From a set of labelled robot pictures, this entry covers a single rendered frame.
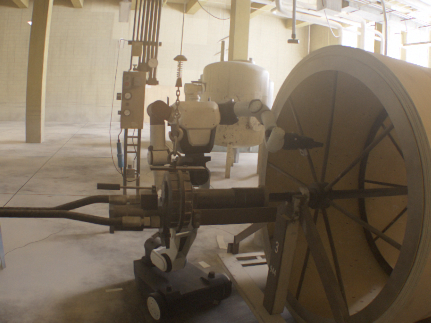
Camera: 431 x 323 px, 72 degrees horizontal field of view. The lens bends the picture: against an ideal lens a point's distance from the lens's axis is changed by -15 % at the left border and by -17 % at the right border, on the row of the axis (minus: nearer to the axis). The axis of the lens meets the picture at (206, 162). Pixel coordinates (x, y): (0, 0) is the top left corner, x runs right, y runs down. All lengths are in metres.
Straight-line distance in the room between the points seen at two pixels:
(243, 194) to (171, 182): 0.37
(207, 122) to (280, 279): 0.99
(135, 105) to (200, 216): 2.04
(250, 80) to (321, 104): 3.79
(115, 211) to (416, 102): 1.39
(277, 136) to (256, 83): 4.69
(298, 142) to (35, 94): 9.14
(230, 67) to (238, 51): 4.53
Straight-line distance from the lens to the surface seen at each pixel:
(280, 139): 1.71
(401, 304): 1.53
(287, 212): 1.89
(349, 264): 2.86
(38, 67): 10.34
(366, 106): 2.83
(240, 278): 2.49
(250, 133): 6.33
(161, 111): 1.95
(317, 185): 1.92
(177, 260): 2.36
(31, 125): 10.38
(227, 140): 6.26
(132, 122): 3.45
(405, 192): 2.44
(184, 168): 1.61
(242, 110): 2.00
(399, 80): 1.51
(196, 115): 1.95
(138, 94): 3.44
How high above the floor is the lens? 1.40
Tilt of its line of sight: 10 degrees down
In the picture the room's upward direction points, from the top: 4 degrees clockwise
